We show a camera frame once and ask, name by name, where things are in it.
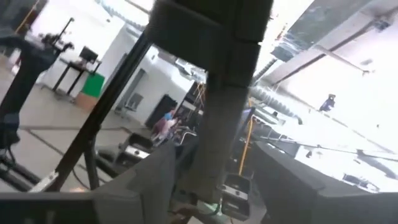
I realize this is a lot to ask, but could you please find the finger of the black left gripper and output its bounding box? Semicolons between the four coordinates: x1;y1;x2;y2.
95;133;155;177
221;173;252;222

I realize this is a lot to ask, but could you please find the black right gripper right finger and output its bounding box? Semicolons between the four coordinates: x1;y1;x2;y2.
252;141;398;224

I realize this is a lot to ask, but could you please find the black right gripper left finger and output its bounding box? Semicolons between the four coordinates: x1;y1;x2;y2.
0;141;177;224

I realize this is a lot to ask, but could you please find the black rubber slide sandal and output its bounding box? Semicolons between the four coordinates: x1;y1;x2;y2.
145;0;275;205

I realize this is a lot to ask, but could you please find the person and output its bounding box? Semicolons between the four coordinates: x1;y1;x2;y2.
163;108;177;123
151;117;180;142

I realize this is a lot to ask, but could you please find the brown cardboard box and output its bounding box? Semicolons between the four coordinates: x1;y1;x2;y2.
75;91;98;112

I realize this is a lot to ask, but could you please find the green bin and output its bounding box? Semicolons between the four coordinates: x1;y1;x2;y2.
80;72;106;98

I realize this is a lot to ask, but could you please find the black ceiling spotlight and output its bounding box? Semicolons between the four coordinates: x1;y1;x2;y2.
318;93;337;113

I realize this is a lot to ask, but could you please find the black legged desk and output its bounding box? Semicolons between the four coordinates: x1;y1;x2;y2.
51;57;103;97

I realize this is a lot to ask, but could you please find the black computer monitor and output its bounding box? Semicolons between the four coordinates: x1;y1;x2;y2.
78;45;99;63

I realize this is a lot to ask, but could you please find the yellow hanging cable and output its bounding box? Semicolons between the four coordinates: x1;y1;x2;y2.
238;98;254;175

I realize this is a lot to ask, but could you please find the black metal shelf frame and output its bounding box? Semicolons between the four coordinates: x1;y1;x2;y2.
29;30;153;193

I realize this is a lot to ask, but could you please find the ribbed silver ceiling duct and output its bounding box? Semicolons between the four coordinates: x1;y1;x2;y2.
248;57;303;125

